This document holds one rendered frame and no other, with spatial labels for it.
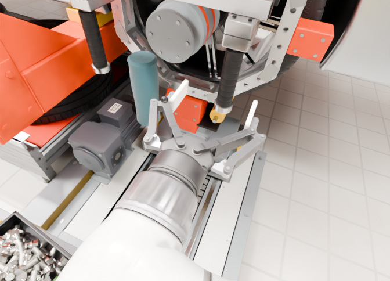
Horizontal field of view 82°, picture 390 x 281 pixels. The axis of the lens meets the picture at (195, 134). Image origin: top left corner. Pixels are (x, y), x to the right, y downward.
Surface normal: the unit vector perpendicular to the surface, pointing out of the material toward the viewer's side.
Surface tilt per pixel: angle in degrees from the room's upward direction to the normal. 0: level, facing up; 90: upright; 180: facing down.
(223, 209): 0
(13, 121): 90
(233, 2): 90
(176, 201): 30
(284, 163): 0
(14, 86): 90
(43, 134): 0
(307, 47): 90
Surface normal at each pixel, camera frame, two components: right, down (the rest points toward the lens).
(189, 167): 0.54, -0.40
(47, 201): 0.07, -0.66
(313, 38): -0.37, 0.67
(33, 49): 0.92, 0.33
